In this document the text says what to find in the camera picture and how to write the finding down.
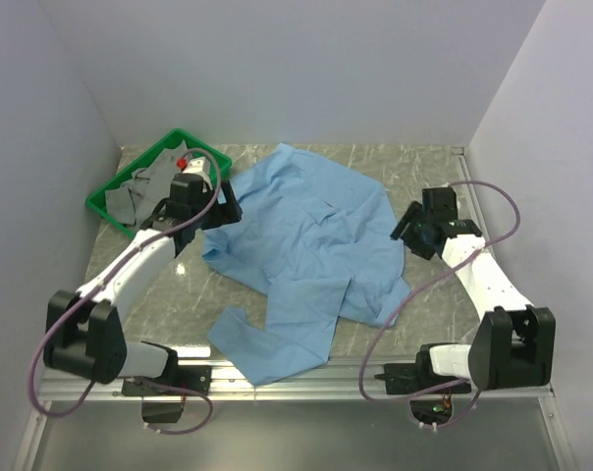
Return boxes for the light blue long sleeve shirt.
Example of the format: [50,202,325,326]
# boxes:
[202,144,409,386]

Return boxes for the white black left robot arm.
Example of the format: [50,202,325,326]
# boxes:
[42,174,242,394]

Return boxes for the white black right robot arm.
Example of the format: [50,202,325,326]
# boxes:
[391,186,556,393]

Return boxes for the grey long sleeve shirt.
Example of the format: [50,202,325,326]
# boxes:
[105,141,189,233]

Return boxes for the green plastic bin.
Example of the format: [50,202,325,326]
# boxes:
[85,129,233,238]

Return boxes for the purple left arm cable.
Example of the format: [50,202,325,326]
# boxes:
[28,148,222,436]

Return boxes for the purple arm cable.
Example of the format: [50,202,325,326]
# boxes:
[28,148,222,436]
[358,181,522,431]

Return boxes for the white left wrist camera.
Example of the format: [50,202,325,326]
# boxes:
[176,157,211,183]

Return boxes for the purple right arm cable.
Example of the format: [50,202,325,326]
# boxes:
[358,181,522,431]

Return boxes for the aluminium side rail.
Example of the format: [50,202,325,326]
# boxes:
[451,147,490,240]

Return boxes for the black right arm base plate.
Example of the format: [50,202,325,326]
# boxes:
[374,363,457,395]

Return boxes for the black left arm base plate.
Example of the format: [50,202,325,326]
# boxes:
[121,365,212,397]

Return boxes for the aluminium front mounting rail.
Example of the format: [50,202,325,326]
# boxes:
[38,356,555,401]

